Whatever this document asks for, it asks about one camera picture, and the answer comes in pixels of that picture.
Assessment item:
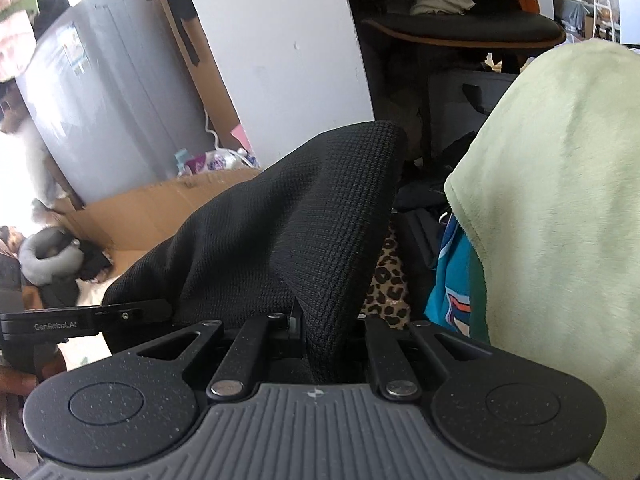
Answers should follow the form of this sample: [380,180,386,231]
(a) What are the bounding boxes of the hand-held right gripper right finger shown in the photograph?
[356,317,494,401]

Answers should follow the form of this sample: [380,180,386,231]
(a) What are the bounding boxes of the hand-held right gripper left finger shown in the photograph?
[135,309,306,401]

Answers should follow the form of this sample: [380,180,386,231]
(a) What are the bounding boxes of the black shorts with bear print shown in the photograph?
[100,120,408,386]

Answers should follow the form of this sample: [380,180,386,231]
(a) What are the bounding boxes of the pile of black clothes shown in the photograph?
[392,135,476,273]

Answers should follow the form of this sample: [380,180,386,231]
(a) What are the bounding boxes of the person's left hand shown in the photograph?
[0,366,39,397]

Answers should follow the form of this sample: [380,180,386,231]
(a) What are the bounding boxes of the grey garment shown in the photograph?
[17,226,86,291]

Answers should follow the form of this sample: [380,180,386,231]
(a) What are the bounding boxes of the black garment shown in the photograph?
[75,245,115,283]

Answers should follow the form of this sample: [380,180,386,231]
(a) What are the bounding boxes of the leopard print garment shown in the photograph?
[359,232,417,332]

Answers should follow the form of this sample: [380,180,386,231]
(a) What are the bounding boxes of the teal garment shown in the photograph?
[425,210,493,346]

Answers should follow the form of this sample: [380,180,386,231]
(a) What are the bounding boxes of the purple white packet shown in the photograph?
[175,147,262,178]

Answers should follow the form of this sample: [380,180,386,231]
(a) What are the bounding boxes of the light green fleece blanket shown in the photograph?
[444,37,640,480]

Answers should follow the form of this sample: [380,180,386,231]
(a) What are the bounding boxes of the grey fabric wardrobe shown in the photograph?
[15,0,243,211]

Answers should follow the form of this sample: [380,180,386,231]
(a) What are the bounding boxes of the grey storage box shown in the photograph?
[427,70,518,161]

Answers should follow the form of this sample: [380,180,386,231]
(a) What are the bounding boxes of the tall cardboard box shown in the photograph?
[146,0,242,133]

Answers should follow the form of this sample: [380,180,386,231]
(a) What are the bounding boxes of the black office chair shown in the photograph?
[360,7,568,53]

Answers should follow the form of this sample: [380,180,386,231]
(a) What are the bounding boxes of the beige cloth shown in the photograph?
[410,0,477,17]

